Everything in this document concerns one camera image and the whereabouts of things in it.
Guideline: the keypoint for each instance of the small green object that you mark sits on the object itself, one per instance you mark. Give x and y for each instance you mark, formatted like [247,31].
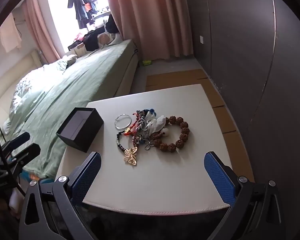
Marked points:
[147,62]

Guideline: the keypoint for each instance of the beige bed base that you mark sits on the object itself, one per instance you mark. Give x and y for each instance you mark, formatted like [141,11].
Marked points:
[127,77]

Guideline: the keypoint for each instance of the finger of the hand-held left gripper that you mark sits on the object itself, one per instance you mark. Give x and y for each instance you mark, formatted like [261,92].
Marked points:
[17,141]
[25,155]

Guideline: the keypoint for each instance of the pile of clothes and bags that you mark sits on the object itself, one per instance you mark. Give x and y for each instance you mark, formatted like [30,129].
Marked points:
[95,38]

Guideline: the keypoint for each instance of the gold butterfly ornament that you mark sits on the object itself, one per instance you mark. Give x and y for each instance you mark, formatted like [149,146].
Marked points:
[131,156]

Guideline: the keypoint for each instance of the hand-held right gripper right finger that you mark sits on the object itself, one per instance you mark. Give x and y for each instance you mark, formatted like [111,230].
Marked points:
[220,177]

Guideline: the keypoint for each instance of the dark hanging clothes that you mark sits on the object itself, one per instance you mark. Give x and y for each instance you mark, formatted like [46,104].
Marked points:
[82,0]

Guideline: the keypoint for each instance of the flat brown cardboard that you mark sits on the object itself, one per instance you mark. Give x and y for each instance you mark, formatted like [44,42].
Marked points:
[215,100]

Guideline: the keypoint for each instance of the white wall outlet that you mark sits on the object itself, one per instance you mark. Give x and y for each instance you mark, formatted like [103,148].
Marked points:
[201,39]

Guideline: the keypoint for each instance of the white plush charm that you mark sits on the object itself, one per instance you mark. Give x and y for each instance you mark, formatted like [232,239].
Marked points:
[157,123]

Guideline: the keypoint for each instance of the silver hoop bangle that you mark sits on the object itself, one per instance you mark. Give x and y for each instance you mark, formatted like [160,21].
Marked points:
[121,129]

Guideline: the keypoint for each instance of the beige headboard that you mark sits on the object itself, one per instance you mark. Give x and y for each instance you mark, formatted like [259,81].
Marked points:
[10,80]

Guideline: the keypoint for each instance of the wide pink curtain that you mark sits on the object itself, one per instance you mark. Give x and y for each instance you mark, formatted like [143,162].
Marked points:
[152,17]

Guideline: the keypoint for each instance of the bed with green sheet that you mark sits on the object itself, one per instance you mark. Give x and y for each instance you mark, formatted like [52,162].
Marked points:
[90,80]

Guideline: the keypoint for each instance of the white hanging garment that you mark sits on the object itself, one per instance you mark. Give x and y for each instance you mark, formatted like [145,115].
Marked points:
[10,33]

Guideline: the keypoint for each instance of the pale green quilt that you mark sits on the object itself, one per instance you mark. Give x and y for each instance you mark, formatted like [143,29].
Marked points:
[35,87]

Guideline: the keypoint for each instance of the pale green pillow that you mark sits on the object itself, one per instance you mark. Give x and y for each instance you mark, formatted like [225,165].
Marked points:
[71,58]

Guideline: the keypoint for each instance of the narrow pink curtain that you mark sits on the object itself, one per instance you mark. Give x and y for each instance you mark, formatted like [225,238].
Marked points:
[40,30]

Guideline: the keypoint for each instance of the black jewelry box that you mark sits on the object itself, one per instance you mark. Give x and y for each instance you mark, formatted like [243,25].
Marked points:
[90,135]

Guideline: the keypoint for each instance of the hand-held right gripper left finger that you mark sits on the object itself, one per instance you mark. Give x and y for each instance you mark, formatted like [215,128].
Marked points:
[88,177]

